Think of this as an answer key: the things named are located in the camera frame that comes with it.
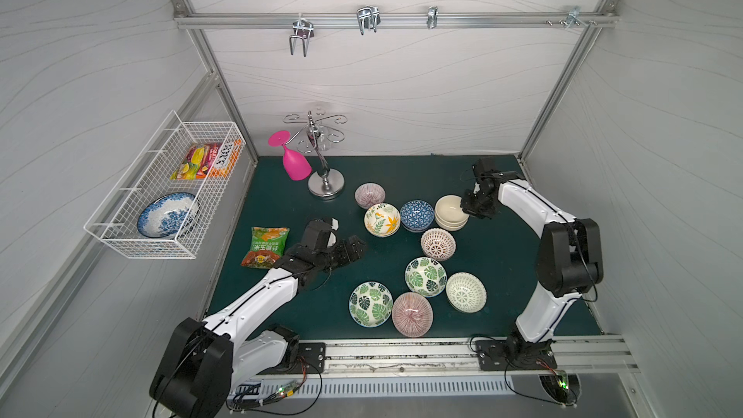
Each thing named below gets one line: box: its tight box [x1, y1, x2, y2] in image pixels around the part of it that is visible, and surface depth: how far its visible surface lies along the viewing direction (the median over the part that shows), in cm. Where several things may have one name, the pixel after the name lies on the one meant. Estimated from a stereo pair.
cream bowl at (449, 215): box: [434, 194, 470, 232], surface depth 96 cm
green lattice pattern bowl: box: [445, 270, 488, 314], surface depth 84 cm
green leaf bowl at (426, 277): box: [404, 256, 448, 299], surface depth 88 cm
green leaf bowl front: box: [348, 281, 394, 329], surface depth 83 cm
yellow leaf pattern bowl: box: [363, 202, 402, 239], surface depth 100 cm
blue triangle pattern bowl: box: [399, 199, 435, 234], surface depth 100 cm
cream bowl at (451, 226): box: [435, 213, 471, 233], surface depth 95 cm
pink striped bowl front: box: [391, 292, 435, 338], surface depth 80 cm
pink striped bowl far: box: [354, 181, 387, 210], surface depth 106 cm
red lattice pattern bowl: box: [420, 227, 457, 262], surface depth 95 cm
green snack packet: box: [240, 226, 291, 269], surface depth 93 cm
